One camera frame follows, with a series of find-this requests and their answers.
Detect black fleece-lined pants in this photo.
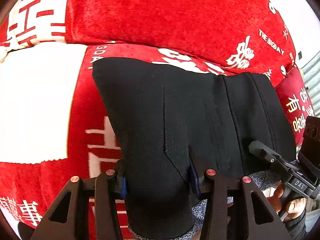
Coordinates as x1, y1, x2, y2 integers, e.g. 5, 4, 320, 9
92, 57, 296, 239

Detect person right hand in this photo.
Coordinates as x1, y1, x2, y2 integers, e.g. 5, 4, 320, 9
267, 183, 306, 222

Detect red bed sheet with characters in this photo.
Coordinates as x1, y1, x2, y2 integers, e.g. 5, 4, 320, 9
0, 39, 276, 240

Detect dark red embroidered pillow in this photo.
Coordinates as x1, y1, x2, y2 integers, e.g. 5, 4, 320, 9
276, 67, 315, 146

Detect red folded quilt with characters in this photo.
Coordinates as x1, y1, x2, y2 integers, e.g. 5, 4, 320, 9
1, 0, 296, 85

